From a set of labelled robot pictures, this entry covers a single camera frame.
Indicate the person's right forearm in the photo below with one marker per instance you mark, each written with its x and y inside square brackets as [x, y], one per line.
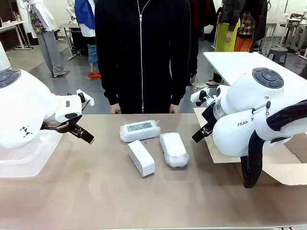
[110, 91]

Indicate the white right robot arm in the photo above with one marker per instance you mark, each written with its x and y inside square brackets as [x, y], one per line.
[239, 134]

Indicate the white side table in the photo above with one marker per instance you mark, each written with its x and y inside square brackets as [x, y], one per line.
[230, 64]

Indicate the clear plastic bin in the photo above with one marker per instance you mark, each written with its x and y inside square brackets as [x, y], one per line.
[28, 158]

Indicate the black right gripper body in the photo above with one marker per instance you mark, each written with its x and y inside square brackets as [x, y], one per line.
[209, 115]

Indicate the white desk with metal legs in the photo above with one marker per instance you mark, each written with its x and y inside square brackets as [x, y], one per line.
[9, 25]

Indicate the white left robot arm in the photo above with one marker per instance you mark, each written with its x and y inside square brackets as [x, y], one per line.
[24, 100]

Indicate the person's left forearm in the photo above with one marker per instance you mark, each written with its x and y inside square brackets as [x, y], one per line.
[178, 91]

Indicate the bubble-wrapped clock plain white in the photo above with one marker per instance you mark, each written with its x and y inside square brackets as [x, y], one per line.
[173, 148]

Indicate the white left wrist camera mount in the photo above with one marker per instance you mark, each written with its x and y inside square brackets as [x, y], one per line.
[88, 100]

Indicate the white workstation with machines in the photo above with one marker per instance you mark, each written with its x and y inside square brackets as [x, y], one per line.
[295, 26]

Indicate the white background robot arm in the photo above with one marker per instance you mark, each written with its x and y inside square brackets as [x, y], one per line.
[71, 10]

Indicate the mannequin with blue jacket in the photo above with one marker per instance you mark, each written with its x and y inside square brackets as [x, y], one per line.
[84, 14]

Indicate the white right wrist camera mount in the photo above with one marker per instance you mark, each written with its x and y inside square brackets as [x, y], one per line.
[195, 97]

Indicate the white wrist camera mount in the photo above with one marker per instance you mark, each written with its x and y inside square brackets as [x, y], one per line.
[195, 97]
[88, 100]

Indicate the bubble-wrapped clock grey display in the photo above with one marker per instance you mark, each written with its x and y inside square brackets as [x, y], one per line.
[140, 135]

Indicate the person's left hand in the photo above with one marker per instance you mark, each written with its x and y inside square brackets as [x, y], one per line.
[174, 109]

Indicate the mannequin with yellow apron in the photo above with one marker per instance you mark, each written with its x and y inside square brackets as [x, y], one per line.
[224, 36]

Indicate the person in black jacket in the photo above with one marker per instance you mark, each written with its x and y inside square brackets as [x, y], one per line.
[124, 60]

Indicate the mannequin with orange trousers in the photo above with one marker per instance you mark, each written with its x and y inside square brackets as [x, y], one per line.
[242, 44]

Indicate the unwrapped white clock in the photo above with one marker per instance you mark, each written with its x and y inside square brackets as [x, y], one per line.
[141, 158]

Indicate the person's right hand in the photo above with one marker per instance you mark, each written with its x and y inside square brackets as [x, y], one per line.
[115, 109]

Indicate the grey plastic stool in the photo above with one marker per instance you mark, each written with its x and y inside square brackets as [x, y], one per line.
[277, 52]

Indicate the red shoes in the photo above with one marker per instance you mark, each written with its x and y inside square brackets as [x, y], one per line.
[94, 75]

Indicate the grey workshop table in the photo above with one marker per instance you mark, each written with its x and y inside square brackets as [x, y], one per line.
[72, 26]

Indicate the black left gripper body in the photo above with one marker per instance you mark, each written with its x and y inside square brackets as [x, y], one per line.
[66, 127]

